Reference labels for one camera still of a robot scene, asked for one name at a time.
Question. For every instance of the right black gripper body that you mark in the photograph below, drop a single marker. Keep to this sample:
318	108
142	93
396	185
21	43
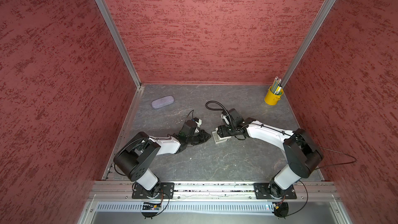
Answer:
228	130

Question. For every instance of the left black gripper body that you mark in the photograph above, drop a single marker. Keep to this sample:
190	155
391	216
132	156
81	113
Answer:
194	139

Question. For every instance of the white jewelry box lid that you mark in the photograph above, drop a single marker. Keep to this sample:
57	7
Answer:
218	139

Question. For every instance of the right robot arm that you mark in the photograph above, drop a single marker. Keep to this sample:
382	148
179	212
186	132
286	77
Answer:
302	154

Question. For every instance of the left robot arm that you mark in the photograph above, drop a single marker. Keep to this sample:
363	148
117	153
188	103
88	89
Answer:
135	158

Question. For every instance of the purple glasses case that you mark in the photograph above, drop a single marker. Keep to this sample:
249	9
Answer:
162	102

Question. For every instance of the yellow pencil cup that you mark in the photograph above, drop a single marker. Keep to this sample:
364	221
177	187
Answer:
271	98

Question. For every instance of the colored pencils bundle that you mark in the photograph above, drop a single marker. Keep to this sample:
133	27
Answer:
276	88

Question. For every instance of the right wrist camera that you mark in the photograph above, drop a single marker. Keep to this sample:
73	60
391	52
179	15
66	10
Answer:
225	118

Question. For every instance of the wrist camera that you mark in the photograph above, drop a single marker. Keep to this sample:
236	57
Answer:
198	123
225	118

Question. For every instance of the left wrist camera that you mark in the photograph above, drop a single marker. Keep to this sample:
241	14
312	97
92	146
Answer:
198	123

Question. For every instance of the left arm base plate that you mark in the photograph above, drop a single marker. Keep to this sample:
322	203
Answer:
161	190

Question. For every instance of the white perforated cable duct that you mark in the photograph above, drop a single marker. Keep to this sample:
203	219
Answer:
257	208

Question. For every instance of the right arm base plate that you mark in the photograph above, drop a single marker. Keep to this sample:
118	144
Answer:
264	191

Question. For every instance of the aluminium front rail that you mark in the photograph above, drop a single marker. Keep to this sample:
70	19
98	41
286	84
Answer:
235	191

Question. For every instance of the left corner aluminium post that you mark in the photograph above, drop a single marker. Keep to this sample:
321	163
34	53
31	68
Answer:
118	41

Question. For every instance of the corner aluminium post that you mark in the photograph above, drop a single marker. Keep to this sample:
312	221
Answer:
118	41
314	28

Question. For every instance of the right corner aluminium post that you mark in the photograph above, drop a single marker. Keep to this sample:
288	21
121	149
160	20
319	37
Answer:
314	28

